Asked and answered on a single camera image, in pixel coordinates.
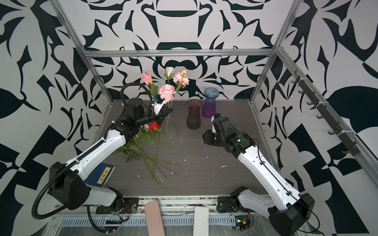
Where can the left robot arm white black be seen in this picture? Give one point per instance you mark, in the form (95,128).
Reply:
(67,180)

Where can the blue purple glass vase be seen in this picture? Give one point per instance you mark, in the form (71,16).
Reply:
(209,107)

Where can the pink flat paddle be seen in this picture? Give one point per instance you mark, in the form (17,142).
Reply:
(153,219)

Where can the wall hook rack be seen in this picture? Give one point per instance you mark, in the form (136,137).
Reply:
(328,114)

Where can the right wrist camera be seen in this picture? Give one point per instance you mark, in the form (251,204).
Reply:
(214,117)

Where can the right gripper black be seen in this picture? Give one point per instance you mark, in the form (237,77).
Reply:
(207,139)

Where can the clear glass vase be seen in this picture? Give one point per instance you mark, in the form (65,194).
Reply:
(169,133)

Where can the dark red glass vase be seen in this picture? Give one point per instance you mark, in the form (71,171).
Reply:
(194,107)

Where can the white rose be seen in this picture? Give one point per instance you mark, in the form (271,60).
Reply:
(169,74)

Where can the pink rose single stem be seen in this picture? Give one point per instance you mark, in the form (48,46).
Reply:
(147,79)

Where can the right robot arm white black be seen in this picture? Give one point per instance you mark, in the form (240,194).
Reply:
(286,208)

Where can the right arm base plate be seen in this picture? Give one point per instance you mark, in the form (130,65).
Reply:
(230,204)

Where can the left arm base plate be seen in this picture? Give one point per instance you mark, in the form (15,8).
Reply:
(121,206)

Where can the white flat paddle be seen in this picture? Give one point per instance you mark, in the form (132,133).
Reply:
(201,221)

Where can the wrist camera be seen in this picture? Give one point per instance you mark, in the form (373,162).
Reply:
(214,117)
(158,105)

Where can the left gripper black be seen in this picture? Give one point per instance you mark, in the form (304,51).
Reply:
(162,114)

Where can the aluminium frame rail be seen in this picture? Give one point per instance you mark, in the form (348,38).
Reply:
(178,53)

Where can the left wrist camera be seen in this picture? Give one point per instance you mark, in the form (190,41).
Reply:
(158,105)

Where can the blue book yellow label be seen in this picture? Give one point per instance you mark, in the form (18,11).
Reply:
(100,175)

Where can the red rose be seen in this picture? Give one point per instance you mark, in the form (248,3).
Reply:
(156,129)

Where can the pink spray roses stem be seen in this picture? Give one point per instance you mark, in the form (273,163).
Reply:
(180,81)

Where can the small circuit board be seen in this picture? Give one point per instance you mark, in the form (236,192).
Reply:
(243,222)

